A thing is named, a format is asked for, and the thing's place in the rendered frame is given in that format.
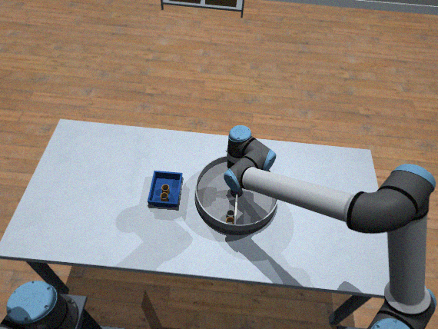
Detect grey turntable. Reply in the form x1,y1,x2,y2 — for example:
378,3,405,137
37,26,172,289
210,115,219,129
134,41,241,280
194,155,280,238

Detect blue crate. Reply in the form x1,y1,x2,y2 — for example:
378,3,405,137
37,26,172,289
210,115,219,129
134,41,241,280
148,170,184,211

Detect white table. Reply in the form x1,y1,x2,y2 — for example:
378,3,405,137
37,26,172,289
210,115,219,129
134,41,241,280
0,118,403,327

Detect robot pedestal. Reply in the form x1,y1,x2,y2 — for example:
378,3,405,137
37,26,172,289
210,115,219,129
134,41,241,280
65,294,102,329

